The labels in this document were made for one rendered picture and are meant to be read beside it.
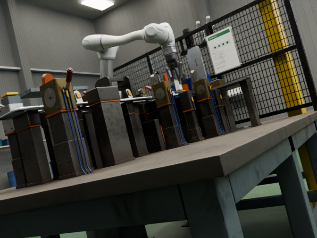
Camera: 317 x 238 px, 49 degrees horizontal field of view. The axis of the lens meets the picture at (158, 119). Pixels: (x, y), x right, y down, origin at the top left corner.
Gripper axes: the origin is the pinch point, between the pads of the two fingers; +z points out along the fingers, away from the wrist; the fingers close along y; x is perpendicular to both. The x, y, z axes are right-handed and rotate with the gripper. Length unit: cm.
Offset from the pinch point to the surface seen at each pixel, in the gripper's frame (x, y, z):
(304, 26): 950, -148, -206
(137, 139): -56, 6, 29
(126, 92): -34.7, -13.4, -0.3
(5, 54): 367, -845, -342
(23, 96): -88, -35, -7
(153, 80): -42.7, 14.6, 0.9
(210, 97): -7.1, 24.7, 14.7
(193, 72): -7.6, 18.3, -2.3
